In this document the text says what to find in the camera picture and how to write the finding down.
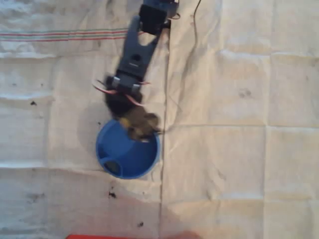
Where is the blue plastic bowl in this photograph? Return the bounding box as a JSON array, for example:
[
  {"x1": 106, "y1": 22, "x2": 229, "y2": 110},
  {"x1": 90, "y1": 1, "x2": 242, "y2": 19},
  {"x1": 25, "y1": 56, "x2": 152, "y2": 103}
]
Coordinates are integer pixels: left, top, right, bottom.
[{"x1": 95, "y1": 119, "x2": 161, "y2": 180}]

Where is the white cloth with stripes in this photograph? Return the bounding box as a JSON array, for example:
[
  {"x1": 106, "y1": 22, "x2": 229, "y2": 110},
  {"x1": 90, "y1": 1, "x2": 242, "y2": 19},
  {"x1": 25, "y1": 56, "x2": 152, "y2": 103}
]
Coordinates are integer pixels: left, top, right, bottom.
[{"x1": 0, "y1": 0, "x2": 319, "y2": 239}]

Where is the red object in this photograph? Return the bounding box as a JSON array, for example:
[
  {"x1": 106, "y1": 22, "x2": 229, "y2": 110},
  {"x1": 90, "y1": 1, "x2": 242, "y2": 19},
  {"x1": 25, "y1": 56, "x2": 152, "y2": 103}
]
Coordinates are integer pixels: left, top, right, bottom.
[{"x1": 65, "y1": 231, "x2": 200, "y2": 239}]

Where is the red white servo wire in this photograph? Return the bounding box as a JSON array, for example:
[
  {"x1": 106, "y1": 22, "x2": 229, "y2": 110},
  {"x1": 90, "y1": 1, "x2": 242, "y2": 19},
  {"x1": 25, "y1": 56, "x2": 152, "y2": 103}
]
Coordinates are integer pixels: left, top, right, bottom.
[{"x1": 92, "y1": 79, "x2": 152, "y2": 108}]

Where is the black cable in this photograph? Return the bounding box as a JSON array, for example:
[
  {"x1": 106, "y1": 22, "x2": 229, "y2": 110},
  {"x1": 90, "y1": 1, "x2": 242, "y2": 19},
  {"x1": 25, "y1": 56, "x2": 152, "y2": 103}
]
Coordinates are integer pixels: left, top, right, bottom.
[{"x1": 159, "y1": 0, "x2": 203, "y2": 134}]

